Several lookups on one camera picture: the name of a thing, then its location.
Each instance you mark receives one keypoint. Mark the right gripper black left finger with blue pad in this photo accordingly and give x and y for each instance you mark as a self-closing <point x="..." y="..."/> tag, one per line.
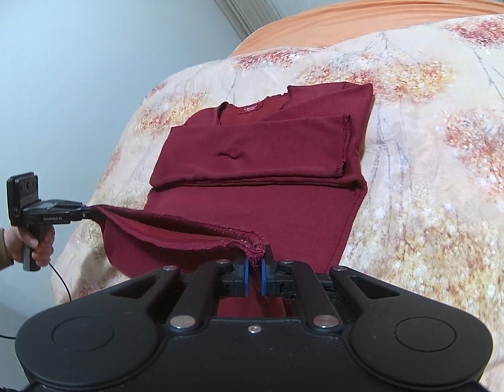
<point x="234" y="276"/>

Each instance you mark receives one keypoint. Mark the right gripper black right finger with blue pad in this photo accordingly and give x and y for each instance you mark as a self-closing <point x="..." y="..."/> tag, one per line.
<point x="276" y="276"/>

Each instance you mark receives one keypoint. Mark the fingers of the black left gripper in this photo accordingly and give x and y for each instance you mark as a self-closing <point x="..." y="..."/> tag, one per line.
<point x="84" y="212"/>

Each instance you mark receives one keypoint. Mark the dark red knit shirt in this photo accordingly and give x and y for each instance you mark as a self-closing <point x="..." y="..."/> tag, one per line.
<point x="282" y="176"/>

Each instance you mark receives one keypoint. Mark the person's left hand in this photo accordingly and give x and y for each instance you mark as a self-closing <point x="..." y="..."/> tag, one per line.
<point x="16" y="238"/>

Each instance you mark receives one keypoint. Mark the floral beige bed comforter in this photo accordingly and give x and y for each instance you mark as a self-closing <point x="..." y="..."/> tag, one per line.
<point x="433" y="218"/>

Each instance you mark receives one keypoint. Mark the orange bed sheet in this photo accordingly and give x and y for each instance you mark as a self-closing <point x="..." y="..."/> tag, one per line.
<point x="330" y="24"/>

